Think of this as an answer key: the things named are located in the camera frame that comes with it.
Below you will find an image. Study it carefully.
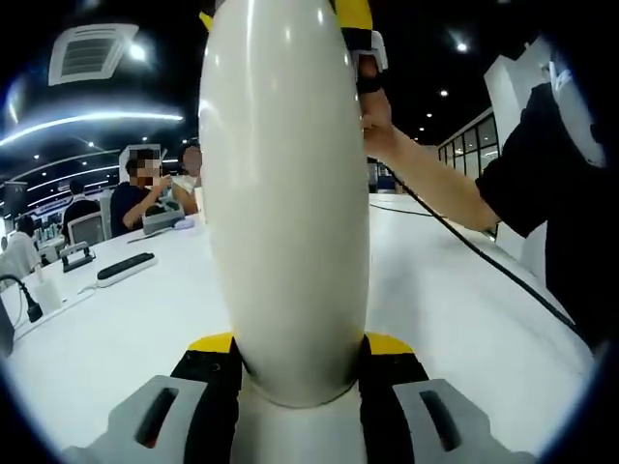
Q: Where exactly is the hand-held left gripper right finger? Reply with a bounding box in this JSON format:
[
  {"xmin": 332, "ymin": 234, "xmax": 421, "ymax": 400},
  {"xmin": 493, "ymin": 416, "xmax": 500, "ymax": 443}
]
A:
[{"xmin": 358, "ymin": 332, "xmax": 538, "ymax": 464}]

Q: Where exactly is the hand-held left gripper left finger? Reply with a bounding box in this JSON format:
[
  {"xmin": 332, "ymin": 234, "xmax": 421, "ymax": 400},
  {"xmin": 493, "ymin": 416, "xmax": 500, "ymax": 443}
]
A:
[{"xmin": 60, "ymin": 332, "xmax": 243, "ymax": 464}]

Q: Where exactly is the cream thermos bottle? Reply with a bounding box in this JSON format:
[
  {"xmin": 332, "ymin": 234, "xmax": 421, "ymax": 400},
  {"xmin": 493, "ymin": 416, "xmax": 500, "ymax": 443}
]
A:
[{"xmin": 197, "ymin": 0, "xmax": 373, "ymax": 410}]

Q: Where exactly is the person's right hand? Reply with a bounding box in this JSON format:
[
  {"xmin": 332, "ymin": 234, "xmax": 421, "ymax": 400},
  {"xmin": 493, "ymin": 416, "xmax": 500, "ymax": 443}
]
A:
[{"xmin": 360, "ymin": 89, "xmax": 405, "ymax": 160}]

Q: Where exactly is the white table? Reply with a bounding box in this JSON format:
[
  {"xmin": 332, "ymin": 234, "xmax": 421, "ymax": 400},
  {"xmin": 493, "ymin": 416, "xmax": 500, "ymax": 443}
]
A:
[{"xmin": 0, "ymin": 192, "xmax": 596, "ymax": 464}]

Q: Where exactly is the ceiling air conditioner vent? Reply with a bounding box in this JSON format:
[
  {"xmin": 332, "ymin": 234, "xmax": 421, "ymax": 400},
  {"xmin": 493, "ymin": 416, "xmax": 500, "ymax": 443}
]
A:
[{"xmin": 47, "ymin": 23, "xmax": 141, "ymax": 87}]

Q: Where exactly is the curved ceiling light strip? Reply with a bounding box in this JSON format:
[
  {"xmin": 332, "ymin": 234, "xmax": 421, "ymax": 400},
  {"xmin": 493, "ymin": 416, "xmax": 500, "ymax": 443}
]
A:
[{"xmin": 0, "ymin": 111, "xmax": 185, "ymax": 146}]

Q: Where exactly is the white and black power strip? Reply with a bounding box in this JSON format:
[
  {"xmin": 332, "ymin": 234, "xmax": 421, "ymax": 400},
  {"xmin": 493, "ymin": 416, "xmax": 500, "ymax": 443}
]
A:
[{"xmin": 96, "ymin": 251, "xmax": 158, "ymax": 283}]

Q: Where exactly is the grey device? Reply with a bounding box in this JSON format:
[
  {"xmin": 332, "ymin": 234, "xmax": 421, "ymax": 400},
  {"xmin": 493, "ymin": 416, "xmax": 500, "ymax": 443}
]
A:
[{"xmin": 141, "ymin": 202, "xmax": 188, "ymax": 237}]

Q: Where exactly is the white charger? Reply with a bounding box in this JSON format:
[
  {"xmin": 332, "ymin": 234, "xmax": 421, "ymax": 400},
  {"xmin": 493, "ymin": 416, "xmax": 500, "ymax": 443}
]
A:
[{"xmin": 32, "ymin": 270, "xmax": 64, "ymax": 315}]

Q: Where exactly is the black plug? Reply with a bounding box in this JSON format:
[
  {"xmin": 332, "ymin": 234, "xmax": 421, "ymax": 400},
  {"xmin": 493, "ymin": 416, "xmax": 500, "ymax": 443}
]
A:
[{"xmin": 0, "ymin": 273, "xmax": 44, "ymax": 324}]

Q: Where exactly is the white chest-worn device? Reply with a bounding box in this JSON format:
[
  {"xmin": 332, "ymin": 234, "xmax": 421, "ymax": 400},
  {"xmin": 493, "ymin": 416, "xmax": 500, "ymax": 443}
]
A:
[{"xmin": 545, "ymin": 45, "xmax": 610, "ymax": 168}]

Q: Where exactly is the grey office chair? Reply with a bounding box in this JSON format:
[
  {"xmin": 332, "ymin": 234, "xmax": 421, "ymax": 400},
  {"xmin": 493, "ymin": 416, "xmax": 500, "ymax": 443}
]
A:
[{"xmin": 66, "ymin": 212, "xmax": 107, "ymax": 247}]

